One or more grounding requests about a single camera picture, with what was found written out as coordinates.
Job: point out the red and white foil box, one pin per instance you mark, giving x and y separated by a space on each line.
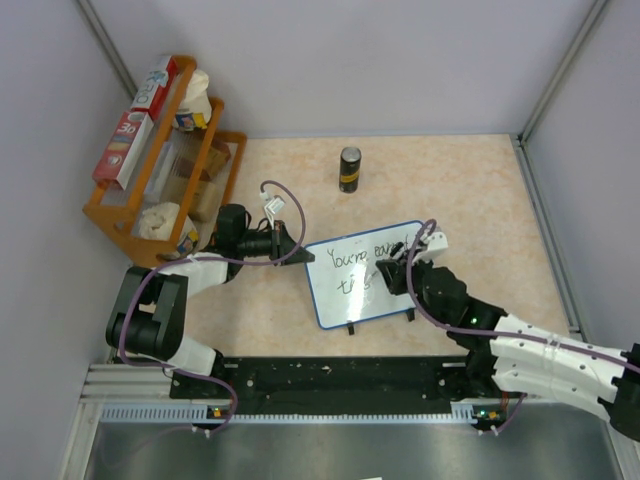
123 150

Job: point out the tan wrapped soap block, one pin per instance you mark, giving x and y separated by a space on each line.
204 201

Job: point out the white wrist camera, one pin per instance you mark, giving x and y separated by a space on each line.
272 205
430 247

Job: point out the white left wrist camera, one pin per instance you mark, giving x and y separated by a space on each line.
272 205

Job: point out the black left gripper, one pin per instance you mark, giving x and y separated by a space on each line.
281 242

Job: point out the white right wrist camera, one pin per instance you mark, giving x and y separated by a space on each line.
430 247

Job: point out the red and white wrap box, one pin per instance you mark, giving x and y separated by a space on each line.
153 91

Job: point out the blue framed whiteboard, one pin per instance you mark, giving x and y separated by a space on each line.
341 291

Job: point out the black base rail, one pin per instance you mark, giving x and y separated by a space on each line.
352 385

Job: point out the black capped whiteboard marker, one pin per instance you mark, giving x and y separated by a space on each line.
387 265

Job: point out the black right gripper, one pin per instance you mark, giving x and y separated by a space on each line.
393 275

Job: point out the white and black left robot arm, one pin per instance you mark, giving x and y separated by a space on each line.
148 318

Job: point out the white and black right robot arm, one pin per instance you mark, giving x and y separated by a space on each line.
507 354

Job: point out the white bag lower shelf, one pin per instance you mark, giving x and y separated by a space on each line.
157 223

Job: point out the black Schweppes can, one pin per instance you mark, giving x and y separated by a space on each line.
350 162

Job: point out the grey slotted cable duct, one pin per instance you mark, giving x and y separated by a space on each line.
201 414

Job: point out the brown wrapped soap block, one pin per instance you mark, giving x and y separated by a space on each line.
218 155

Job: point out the orange wooden shelf rack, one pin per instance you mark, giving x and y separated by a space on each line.
117 212

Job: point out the white bag with cartoon label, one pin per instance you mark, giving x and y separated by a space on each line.
194 111

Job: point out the clear plastic sheet pack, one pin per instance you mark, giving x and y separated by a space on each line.
173 161

